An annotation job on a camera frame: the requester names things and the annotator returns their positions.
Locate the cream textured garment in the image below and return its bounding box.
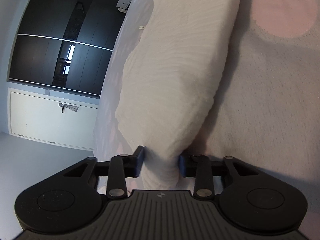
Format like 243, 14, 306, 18
115, 0, 240, 190

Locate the white door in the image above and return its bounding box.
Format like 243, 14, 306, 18
8, 88, 98, 151

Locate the grey pink-dotted bedspread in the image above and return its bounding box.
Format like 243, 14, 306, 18
93, 0, 320, 221

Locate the black wardrobe with glass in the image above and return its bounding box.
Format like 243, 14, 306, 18
9, 0, 125, 96

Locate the metal door handle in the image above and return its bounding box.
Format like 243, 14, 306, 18
59, 103, 79, 114

